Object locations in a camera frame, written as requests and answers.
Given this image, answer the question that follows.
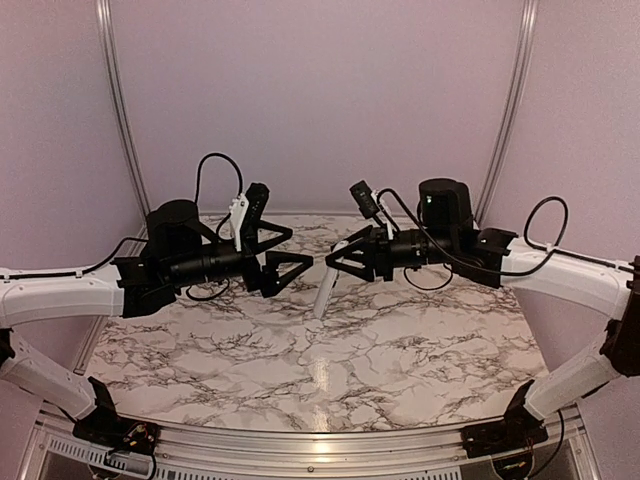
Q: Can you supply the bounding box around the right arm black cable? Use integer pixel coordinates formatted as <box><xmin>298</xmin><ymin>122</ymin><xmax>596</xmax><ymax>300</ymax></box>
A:
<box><xmin>377</xmin><ymin>188</ymin><xmax>640</xmax><ymax>290</ymax></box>

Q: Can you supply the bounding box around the right aluminium frame post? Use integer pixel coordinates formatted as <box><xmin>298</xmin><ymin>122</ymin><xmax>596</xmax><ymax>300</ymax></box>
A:
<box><xmin>475</xmin><ymin>0</ymin><xmax>539</xmax><ymax>224</ymax></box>

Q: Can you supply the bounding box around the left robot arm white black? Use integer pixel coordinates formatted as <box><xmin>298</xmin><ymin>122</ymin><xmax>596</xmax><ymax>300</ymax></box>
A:
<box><xmin>1</xmin><ymin>198</ymin><xmax>313</xmax><ymax>445</ymax></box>

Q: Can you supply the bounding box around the white remote control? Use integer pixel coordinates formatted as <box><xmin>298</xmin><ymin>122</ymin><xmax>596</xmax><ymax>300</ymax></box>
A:
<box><xmin>313</xmin><ymin>266</ymin><xmax>339</xmax><ymax>320</ymax></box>

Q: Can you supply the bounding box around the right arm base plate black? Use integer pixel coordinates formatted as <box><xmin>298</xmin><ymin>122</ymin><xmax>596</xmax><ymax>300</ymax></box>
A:
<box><xmin>461</xmin><ymin>419</ymin><xmax>549</xmax><ymax>458</ymax></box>

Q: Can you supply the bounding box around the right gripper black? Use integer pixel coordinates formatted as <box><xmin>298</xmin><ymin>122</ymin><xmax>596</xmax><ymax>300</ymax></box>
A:
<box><xmin>326</xmin><ymin>222</ymin><xmax>457</xmax><ymax>282</ymax></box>

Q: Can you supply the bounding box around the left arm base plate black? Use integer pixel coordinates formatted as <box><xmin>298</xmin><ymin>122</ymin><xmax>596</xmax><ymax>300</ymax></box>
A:
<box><xmin>73</xmin><ymin>377</ymin><xmax>160</xmax><ymax>455</ymax></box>

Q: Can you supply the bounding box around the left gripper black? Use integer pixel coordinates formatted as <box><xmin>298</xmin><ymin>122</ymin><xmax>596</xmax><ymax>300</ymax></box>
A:
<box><xmin>168</xmin><ymin>219</ymin><xmax>314</xmax><ymax>296</ymax></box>

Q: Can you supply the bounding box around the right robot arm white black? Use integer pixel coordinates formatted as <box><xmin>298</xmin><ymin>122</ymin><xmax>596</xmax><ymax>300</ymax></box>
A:
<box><xmin>313</xmin><ymin>178</ymin><xmax>639</xmax><ymax>448</ymax></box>

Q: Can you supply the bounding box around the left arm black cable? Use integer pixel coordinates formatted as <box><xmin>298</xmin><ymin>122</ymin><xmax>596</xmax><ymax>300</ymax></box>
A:
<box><xmin>0</xmin><ymin>152</ymin><xmax>245</xmax><ymax>302</ymax></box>

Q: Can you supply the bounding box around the aluminium frame post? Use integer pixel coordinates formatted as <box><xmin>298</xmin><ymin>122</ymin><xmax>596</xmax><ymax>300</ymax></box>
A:
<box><xmin>95</xmin><ymin>0</ymin><xmax>151</xmax><ymax>216</ymax></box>
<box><xmin>475</xmin><ymin>0</ymin><xmax>539</xmax><ymax>224</ymax></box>

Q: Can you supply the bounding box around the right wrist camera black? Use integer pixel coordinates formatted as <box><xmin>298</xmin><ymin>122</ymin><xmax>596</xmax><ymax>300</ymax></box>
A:
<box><xmin>349</xmin><ymin>180</ymin><xmax>396</xmax><ymax>240</ymax></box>

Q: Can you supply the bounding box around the front aluminium rail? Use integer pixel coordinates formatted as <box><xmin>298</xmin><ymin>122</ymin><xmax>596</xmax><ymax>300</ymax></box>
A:
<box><xmin>17</xmin><ymin>405</ymin><xmax>601</xmax><ymax>479</ymax></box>

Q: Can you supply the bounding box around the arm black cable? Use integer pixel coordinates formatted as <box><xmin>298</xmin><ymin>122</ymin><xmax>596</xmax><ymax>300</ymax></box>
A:
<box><xmin>377</xmin><ymin>188</ymin><xmax>640</xmax><ymax>290</ymax></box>
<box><xmin>0</xmin><ymin>152</ymin><xmax>245</xmax><ymax>302</ymax></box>

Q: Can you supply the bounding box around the left aluminium frame post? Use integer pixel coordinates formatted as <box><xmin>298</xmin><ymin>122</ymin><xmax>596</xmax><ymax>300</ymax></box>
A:
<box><xmin>95</xmin><ymin>0</ymin><xmax>151</xmax><ymax>216</ymax></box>

